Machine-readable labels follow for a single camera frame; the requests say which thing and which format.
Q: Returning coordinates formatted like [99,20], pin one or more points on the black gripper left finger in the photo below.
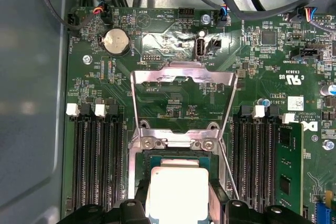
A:
[126,213]

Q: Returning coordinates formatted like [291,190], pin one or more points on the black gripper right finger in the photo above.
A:
[236,213]

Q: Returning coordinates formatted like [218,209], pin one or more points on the socket locking lever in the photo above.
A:
[229,167]

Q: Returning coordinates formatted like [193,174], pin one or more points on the silver CPU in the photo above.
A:
[178,195]

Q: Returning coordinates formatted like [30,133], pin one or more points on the metal socket cover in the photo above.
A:
[152,75]

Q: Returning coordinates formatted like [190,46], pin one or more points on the green RAM stick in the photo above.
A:
[288,155]

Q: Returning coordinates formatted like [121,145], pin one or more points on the blue expansion slot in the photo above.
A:
[321,212]

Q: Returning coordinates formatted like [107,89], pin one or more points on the silver motherboard screw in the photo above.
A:
[205,19]
[87,59]
[328,145]

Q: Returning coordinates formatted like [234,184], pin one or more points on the small blue capacitor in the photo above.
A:
[262,102]

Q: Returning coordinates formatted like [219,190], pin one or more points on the white barcode sticker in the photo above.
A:
[295,102]

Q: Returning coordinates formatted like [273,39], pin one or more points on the green motherboard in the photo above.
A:
[257,82]

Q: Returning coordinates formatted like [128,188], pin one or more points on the black open PC case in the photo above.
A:
[26,103]

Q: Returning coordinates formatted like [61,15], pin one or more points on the large silver capacitor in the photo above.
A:
[328,90]

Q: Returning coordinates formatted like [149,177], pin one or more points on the internal USB port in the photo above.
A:
[200,48]

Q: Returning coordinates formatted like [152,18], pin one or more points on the silver coin battery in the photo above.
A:
[115,41]

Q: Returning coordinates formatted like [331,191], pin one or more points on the black square chip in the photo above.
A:
[269,37]

